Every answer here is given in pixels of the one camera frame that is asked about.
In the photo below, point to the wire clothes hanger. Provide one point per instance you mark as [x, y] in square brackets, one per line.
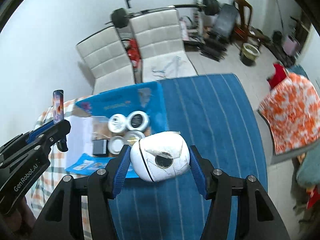
[170, 70]

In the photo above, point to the orange floral cushion chair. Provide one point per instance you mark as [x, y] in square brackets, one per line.
[291, 113]

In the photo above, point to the white padded chair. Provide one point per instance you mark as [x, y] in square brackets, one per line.
[159, 39]
[106, 60]

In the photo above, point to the black rectangular device box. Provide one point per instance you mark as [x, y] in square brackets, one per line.
[100, 148]

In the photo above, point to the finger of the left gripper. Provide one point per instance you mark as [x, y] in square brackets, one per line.
[57, 135]
[39, 131]

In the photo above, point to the teal fabric pile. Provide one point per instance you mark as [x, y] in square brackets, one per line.
[308, 173]

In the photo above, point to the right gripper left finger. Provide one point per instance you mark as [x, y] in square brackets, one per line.
[61, 217]

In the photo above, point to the brown wooden chair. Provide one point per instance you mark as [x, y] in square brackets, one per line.
[244, 31]

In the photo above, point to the pink suitcase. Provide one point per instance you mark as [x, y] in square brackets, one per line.
[290, 45]

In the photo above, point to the black lid round tin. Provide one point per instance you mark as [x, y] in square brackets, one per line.
[137, 120]

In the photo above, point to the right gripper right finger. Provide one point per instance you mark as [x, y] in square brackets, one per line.
[257, 217]

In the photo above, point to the left white padded chair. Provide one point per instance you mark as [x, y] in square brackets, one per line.
[106, 60]

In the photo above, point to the right white padded chair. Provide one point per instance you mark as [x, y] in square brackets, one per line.
[159, 39]

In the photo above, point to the dark waste bin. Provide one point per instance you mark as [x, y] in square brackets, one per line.
[249, 54]

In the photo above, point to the blue milk carton box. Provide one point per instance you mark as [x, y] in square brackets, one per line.
[103, 123]

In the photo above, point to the white round tin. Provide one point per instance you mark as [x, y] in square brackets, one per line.
[117, 123]

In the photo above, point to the red bag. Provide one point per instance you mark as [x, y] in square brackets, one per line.
[279, 75]

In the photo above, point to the plaid checked cloth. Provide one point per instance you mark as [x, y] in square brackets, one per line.
[41, 190]

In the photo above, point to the white earbuds case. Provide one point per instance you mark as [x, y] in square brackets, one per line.
[160, 156]

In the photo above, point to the black weight bench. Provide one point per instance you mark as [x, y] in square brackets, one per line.
[219, 36]

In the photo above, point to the gold round tin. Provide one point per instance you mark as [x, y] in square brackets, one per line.
[133, 136]

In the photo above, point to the barbell with black weights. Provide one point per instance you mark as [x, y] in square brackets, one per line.
[120, 17]

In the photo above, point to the operator left hand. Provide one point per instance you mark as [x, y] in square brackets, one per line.
[19, 224]

